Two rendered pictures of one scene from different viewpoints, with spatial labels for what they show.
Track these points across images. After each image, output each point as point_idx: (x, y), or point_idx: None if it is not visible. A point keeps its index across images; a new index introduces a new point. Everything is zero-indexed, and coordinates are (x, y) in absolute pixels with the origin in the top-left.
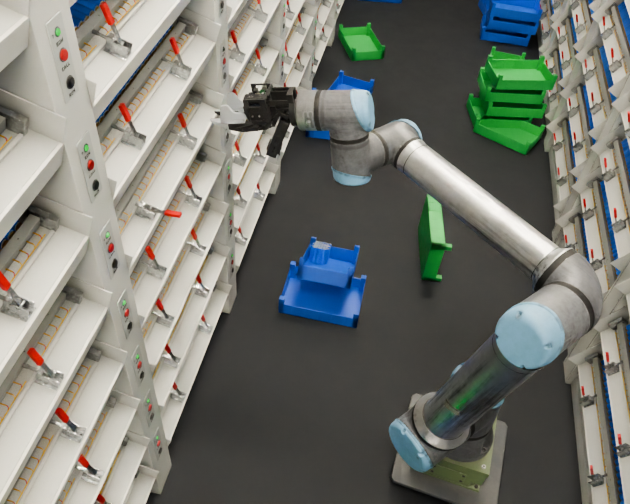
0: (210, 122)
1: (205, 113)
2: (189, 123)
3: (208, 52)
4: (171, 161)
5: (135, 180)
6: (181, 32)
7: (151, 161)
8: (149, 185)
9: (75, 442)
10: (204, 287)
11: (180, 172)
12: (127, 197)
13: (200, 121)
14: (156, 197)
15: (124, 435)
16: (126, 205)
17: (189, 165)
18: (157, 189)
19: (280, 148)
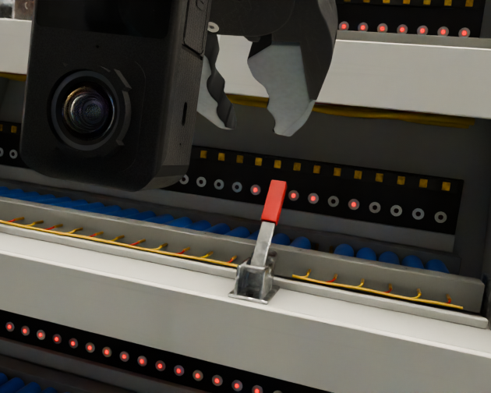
0: (423, 340)
1: (463, 336)
2: (362, 306)
3: (481, 48)
4: (158, 268)
5: (56, 207)
6: (471, 46)
7: (125, 222)
8: (52, 234)
9: None
10: None
11: (111, 272)
12: (1, 199)
13: (400, 323)
14: (11, 243)
15: None
16: None
17: (177, 321)
18: (42, 246)
19: (57, 71)
